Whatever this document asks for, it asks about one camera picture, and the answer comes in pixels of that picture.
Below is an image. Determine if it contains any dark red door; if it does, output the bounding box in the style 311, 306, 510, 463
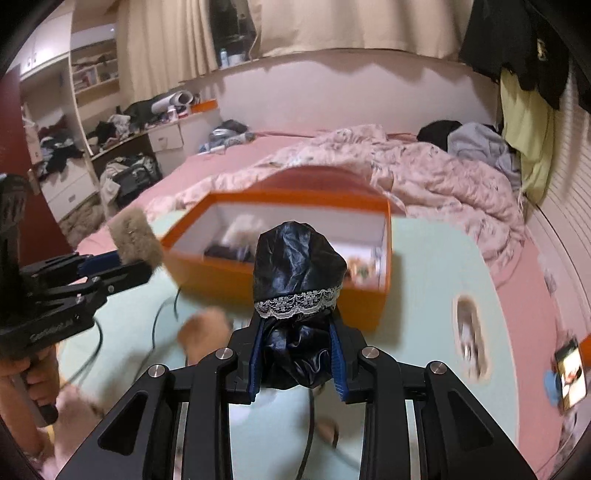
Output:
0, 65, 77, 259

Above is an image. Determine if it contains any smartphone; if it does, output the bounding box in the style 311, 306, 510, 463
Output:
554, 336, 588, 411

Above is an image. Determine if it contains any beige plush toy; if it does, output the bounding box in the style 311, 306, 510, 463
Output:
178, 308, 234, 365

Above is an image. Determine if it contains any pink floral quilt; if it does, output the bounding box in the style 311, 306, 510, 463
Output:
143, 126, 527, 287

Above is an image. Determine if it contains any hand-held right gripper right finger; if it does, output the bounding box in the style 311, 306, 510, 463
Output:
329, 314, 539, 480

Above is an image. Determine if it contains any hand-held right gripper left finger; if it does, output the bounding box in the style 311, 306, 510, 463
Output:
55, 316, 267, 480

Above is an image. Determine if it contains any blue patterned cloth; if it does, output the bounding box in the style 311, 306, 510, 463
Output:
199, 120, 256, 155

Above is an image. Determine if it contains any black lace-trimmed garment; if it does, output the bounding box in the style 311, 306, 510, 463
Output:
253, 220, 348, 391

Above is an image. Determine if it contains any black jacket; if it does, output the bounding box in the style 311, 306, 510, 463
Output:
458, 0, 575, 112

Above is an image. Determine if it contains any dark clothes pile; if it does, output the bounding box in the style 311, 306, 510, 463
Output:
85, 99, 158, 148

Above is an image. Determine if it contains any white drawer unit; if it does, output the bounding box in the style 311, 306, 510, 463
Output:
148, 124, 183, 152

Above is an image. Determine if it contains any orange cardboard box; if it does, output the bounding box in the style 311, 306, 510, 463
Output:
159, 187, 393, 332

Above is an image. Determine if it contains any black cable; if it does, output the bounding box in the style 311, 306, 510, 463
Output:
294, 387, 320, 480
73, 285, 182, 385

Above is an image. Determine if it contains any yellow-green garment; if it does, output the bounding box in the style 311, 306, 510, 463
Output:
500, 68, 555, 206

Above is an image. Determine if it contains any white cylindrical device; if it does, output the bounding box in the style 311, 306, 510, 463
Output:
151, 91, 195, 114

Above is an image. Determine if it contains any brownish grey fur piece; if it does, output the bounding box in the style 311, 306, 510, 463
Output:
107, 208, 166, 271

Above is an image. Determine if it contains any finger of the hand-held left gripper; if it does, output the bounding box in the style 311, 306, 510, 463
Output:
25, 251, 124, 283
62, 261, 154, 301

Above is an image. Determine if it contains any pale grey fur piece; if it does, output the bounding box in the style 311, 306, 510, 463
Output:
222, 216, 266, 247

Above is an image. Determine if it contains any grey hoodie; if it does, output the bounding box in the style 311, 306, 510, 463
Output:
447, 122, 522, 190

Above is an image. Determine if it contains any small brown figurine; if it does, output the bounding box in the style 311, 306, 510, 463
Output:
347, 257, 385, 283

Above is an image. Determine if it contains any person's left hand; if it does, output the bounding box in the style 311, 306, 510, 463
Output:
0, 348, 62, 430

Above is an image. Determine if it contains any black bag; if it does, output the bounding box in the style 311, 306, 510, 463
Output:
99, 154, 162, 217

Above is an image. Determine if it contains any person's left forearm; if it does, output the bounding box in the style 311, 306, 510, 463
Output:
0, 413, 54, 468

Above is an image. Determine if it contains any white bookshelf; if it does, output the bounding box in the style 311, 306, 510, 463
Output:
69, 39, 122, 109

